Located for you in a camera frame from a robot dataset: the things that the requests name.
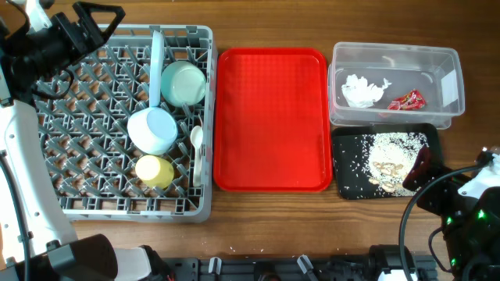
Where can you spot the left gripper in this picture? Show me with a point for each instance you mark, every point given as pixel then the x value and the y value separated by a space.
pixel 80 47

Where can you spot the light blue plate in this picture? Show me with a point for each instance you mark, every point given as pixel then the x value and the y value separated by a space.
pixel 157 57

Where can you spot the green bowl with rice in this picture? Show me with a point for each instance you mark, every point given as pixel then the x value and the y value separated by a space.
pixel 182 83

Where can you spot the light blue bowl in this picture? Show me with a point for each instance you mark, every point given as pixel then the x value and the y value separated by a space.
pixel 152 130

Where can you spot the white plastic spoon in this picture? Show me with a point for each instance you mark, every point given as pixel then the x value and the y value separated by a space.
pixel 196 138

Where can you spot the yellow plastic cup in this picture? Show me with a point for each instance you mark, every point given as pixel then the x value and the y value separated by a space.
pixel 154 171

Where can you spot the white tissue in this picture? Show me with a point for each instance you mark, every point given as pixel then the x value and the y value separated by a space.
pixel 359 94

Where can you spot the red snack wrapper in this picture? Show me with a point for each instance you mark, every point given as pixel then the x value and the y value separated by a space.
pixel 410 101

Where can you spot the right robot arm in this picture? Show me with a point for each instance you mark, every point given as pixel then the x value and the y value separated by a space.
pixel 467 202

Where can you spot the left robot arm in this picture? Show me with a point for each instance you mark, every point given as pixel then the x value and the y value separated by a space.
pixel 39 242

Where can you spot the grey dishwasher rack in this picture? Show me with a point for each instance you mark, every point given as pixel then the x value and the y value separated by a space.
pixel 83 129

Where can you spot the red plastic tray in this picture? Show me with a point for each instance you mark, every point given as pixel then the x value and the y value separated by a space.
pixel 272 132

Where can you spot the clear plastic bin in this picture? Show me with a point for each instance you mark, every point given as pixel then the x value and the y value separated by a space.
pixel 435 72

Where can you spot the spilled rice and shells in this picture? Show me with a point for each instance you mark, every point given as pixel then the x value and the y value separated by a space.
pixel 375 165

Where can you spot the black tray bin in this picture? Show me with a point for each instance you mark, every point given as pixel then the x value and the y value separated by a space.
pixel 429 130

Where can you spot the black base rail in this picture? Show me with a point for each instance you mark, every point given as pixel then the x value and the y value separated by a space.
pixel 244 269

